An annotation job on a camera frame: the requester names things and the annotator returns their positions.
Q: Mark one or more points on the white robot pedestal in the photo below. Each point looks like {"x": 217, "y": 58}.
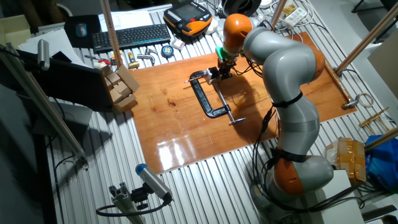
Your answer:
{"x": 342, "y": 205}

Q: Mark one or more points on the grey computer mouse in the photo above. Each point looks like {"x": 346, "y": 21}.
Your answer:
{"x": 81, "y": 30}

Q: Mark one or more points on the black mouse pad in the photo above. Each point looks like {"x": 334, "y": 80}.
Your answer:
{"x": 70, "y": 34}

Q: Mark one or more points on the taped brown cardboard package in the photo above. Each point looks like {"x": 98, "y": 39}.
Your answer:
{"x": 348, "y": 158}

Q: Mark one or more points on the wooden sticks frame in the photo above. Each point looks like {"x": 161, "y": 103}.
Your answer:
{"x": 373, "y": 119}

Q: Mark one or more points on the white printed paper sheets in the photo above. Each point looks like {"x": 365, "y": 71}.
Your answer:
{"x": 127, "y": 19}

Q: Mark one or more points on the brass metal fitting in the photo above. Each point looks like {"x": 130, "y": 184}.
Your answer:
{"x": 133, "y": 62}

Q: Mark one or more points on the blue plastic bag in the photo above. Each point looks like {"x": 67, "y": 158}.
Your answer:
{"x": 384, "y": 161}

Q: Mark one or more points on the silver camera blue tip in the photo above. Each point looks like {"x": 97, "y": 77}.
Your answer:
{"x": 152, "y": 182}

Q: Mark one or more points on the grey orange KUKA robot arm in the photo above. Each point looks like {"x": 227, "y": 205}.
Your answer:
{"x": 289, "y": 77}

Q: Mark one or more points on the plain cardboard box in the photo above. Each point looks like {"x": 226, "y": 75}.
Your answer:
{"x": 14, "y": 29}

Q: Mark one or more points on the chrome pipe fitting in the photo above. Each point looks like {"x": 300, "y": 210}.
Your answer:
{"x": 147, "y": 57}

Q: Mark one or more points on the wooden frame post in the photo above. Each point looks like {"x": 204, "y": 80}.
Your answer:
{"x": 367, "y": 39}
{"x": 110, "y": 31}
{"x": 278, "y": 11}
{"x": 381, "y": 139}

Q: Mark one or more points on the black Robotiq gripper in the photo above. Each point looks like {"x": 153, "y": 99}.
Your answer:
{"x": 224, "y": 65}

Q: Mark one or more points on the blank white paper stack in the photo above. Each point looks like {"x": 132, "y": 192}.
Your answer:
{"x": 59, "y": 43}

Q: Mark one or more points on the black computer keyboard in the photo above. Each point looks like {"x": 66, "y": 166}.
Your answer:
{"x": 130, "y": 37}

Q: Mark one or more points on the black iron C-clamp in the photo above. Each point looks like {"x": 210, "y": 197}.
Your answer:
{"x": 202, "y": 96}

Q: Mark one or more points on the orange black teach pendant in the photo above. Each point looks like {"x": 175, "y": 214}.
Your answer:
{"x": 189, "y": 18}

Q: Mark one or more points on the long aluminium frame bar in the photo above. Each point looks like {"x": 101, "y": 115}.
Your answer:
{"x": 40, "y": 102}

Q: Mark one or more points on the black blue tape measure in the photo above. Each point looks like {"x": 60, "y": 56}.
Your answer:
{"x": 167, "y": 51}

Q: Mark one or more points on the black flat monitor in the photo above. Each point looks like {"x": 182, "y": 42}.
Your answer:
{"x": 68, "y": 84}

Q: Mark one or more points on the small white pink card pack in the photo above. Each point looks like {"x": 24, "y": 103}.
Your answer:
{"x": 178, "y": 44}

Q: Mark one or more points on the beige flat panel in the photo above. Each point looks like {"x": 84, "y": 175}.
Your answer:
{"x": 385, "y": 71}

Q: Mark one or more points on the white power strip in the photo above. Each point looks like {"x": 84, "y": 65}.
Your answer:
{"x": 295, "y": 17}

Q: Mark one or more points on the glass jar white lid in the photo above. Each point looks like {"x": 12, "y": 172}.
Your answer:
{"x": 220, "y": 25}

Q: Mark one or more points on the short aluminium profile mount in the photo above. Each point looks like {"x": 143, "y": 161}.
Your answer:
{"x": 122, "y": 202}

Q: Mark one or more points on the silver depth camera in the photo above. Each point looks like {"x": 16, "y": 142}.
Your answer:
{"x": 43, "y": 54}

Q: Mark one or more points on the orange wooden board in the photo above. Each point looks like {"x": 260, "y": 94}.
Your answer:
{"x": 186, "y": 140}

